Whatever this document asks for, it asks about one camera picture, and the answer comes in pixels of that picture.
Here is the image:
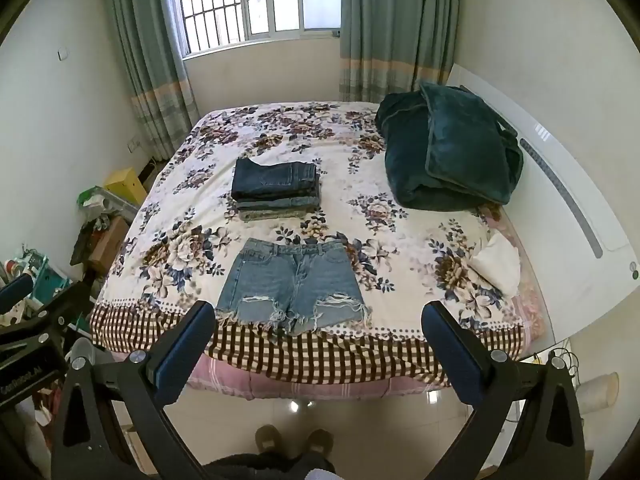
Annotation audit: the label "white cylindrical container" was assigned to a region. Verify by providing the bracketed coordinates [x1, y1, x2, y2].
[570, 371, 619, 414]

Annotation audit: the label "green and white plastic bag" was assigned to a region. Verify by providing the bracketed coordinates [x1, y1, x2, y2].
[76, 186, 141, 227]

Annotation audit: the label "dark blue folded jeans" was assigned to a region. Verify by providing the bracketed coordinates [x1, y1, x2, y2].
[231, 158, 320, 200]

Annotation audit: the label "brown cardboard box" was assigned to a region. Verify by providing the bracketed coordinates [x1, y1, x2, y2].
[87, 215, 132, 276]

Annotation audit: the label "barred window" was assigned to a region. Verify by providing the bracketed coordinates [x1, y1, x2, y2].
[176, 0, 344, 59]

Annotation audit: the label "bed with floral sheet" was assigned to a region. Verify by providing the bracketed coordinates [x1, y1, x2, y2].
[89, 101, 532, 387]

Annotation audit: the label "yellow box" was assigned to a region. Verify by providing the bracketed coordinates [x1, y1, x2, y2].
[102, 167, 150, 207]

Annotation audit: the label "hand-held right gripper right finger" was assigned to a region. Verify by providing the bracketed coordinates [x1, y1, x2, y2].
[421, 301, 587, 480]

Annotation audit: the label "light blue frayed denim shorts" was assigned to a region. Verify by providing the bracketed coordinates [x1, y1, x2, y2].
[215, 238, 374, 337]

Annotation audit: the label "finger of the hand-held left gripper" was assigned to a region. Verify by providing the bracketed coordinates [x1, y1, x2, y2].
[0, 274, 94, 335]

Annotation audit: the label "person's right slipper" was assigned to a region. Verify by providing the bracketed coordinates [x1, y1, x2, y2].
[304, 428, 335, 459]

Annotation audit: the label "person's dark trouser legs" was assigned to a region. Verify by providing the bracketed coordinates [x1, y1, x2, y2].
[200, 451, 337, 480]

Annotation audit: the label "white bed headboard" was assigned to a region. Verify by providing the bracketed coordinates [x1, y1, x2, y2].
[446, 62, 640, 357]

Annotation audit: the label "person's slipper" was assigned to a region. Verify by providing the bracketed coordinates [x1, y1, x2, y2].
[254, 424, 284, 456]
[304, 428, 335, 459]

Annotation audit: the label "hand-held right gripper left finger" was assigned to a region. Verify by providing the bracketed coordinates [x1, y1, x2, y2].
[51, 300, 217, 480]

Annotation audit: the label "teal and white box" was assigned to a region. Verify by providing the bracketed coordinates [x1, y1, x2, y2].
[29, 254, 69, 307]

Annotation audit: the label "green striped curtain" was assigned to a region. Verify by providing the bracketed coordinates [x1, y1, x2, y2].
[338, 0, 461, 106]
[102, 0, 202, 162]

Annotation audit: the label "person's left slipper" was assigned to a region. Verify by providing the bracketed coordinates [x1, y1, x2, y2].
[254, 424, 284, 456]

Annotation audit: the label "dark green folded quilt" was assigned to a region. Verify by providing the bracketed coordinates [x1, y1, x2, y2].
[376, 81, 525, 212]

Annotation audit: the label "pale grey-green folded pants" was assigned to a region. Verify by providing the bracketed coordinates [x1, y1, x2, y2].
[239, 207, 308, 222]

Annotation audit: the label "white crumpled cloth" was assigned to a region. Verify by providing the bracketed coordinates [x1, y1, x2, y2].
[469, 233, 522, 297]

